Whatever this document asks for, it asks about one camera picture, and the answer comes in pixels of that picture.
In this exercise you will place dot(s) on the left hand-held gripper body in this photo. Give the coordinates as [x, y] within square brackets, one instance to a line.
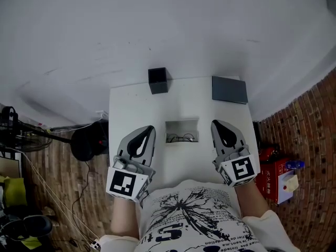
[122, 184]

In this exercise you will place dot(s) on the blue bottle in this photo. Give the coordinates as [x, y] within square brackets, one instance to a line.
[295, 165]

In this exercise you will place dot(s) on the person's right forearm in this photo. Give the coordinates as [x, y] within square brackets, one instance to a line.
[249, 201]

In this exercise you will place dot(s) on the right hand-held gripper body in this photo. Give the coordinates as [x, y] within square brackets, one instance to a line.
[240, 169]

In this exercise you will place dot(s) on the black square holder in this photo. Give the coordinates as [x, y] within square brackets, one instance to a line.
[157, 86]

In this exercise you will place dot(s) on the white power strip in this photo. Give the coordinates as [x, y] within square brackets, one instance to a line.
[95, 244]

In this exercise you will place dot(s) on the white glasses case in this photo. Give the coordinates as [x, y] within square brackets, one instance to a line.
[181, 126]

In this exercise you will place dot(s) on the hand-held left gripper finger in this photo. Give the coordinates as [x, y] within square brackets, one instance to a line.
[123, 148]
[150, 151]

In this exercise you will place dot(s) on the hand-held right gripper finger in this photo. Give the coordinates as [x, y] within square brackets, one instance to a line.
[238, 140]
[216, 138]

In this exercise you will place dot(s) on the round black wire-frame eyeglasses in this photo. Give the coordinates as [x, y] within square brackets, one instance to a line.
[187, 136]

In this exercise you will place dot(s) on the white switch box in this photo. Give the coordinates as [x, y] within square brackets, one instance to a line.
[287, 188]

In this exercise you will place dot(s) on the red box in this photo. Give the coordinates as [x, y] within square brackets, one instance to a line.
[270, 182]

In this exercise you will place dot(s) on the dark grey flat box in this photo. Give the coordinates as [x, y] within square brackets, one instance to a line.
[229, 90]

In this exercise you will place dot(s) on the person's left forearm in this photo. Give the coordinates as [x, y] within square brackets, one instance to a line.
[124, 216]

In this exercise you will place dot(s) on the black standing fan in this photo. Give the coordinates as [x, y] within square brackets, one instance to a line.
[84, 143]

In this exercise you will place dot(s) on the red fire extinguisher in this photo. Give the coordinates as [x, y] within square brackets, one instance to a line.
[267, 152]

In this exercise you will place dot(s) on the yellow-green cloth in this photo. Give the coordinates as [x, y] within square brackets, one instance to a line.
[13, 191]

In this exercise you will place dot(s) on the person in white shirt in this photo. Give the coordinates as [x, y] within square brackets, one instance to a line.
[189, 219]

